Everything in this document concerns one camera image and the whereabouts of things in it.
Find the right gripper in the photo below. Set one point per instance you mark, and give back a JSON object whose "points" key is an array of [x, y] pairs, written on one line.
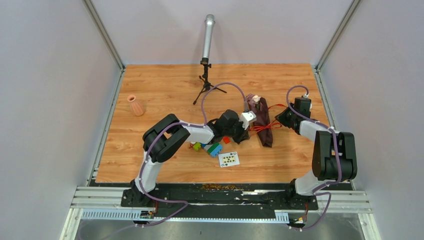
{"points": [[281, 118]]}

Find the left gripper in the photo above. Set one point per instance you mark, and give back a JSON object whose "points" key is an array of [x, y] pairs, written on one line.
{"points": [[245, 134]]}

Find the red ribbon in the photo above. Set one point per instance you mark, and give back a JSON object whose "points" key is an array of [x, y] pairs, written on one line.
{"points": [[272, 125]]}

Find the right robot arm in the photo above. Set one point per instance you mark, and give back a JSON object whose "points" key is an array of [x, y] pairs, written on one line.
{"points": [[334, 158]]}

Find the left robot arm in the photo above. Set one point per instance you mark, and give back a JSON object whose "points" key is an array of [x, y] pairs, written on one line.
{"points": [[165, 138]]}

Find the pink ribbed vase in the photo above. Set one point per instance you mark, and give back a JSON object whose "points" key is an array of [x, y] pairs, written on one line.
{"points": [[135, 105]]}

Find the orange toy block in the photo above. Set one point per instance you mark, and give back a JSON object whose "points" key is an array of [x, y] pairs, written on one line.
{"points": [[226, 139]]}

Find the nine of spades card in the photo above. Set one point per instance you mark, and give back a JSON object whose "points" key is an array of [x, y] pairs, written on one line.
{"points": [[228, 159]]}

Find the multicolour toy brick car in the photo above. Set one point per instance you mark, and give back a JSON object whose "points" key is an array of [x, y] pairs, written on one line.
{"points": [[213, 149]]}

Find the green toy block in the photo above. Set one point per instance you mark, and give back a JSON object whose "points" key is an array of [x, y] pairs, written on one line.
{"points": [[197, 146]]}

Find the black tripod stand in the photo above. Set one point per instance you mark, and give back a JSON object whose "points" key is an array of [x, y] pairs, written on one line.
{"points": [[204, 78]]}

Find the silver microphone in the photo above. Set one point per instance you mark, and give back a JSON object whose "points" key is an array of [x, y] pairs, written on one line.
{"points": [[209, 26]]}

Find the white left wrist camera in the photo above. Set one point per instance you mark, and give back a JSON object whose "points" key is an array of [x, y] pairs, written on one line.
{"points": [[247, 118]]}

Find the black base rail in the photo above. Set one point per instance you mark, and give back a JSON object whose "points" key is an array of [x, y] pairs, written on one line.
{"points": [[179, 196]]}

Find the white slotted cable duct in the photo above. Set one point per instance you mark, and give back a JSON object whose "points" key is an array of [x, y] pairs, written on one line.
{"points": [[209, 214]]}

